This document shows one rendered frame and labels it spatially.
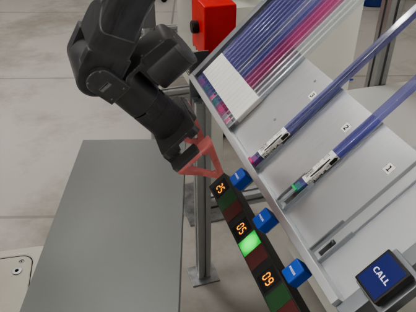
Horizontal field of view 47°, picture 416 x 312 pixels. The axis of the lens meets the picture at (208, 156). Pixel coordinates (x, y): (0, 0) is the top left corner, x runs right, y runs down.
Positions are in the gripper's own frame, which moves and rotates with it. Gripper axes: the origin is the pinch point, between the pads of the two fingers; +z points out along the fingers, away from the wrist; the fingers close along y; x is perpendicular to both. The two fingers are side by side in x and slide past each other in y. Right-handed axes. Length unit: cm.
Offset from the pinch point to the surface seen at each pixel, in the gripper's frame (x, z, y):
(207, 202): 19, 40, 39
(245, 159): -3.6, 6.5, 1.0
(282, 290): 2.9, 10.3, -21.3
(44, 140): 76, 32, 140
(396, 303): -8.9, 6.3, -34.6
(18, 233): 85, 26, 79
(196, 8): -15, 12, 76
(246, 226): 3.1, 10.1, -7.6
